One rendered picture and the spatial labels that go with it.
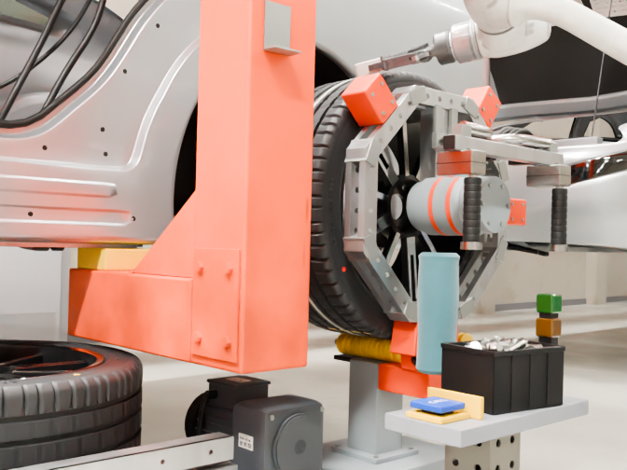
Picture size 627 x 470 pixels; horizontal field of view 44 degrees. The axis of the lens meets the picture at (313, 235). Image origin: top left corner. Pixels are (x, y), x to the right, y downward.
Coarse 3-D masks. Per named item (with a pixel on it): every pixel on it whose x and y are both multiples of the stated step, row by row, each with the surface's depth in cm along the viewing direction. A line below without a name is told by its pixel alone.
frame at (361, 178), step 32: (416, 96) 177; (448, 96) 186; (384, 128) 171; (352, 160) 169; (352, 192) 170; (352, 224) 170; (352, 256) 170; (480, 256) 202; (384, 288) 172; (480, 288) 195; (416, 320) 178
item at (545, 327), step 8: (536, 320) 164; (544, 320) 162; (552, 320) 161; (560, 320) 163; (536, 328) 163; (544, 328) 162; (552, 328) 161; (560, 328) 163; (544, 336) 162; (552, 336) 161; (560, 336) 163
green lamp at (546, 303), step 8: (536, 296) 164; (544, 296) 162; (552, 296) 161; (560, 296) 163; (536, 304) 164; (544, 304) 162; (552, 304) 161; (560, 304) 163; (544, 312) 162; (552, 312) 161; (560, 312) 163
